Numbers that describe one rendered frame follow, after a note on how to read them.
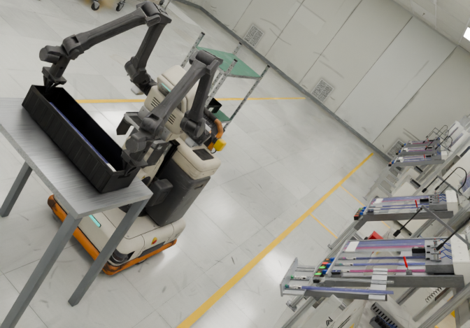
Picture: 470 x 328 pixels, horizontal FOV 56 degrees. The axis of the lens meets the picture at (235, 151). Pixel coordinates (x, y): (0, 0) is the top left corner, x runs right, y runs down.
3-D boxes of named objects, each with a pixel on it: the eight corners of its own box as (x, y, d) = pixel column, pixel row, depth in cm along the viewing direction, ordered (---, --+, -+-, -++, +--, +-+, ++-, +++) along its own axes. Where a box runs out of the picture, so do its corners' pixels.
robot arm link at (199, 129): (229, 53, 194) (210, 43, 196) (215, 60, 183) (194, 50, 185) (203, 133, 218) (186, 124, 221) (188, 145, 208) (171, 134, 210)
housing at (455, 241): (456, 288, 226) (452, 261, 226) (452, 257, 271) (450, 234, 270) (473, 288, 223) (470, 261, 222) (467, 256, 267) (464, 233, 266)
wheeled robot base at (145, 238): (117, 186, 326) (133, 161, 317) (174, 247, 308) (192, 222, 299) (41, 203, 266) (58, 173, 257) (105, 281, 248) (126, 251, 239)
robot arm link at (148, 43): (177, 15, 202) (168, 1, 206) (153, 14, 193) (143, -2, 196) (143, 83, 230) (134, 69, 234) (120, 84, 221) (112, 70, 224)
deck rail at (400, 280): (326, 287, 253) (324, 276, 253) (326, 285, 255) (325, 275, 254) (464, 287, 223) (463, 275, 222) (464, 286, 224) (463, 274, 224)
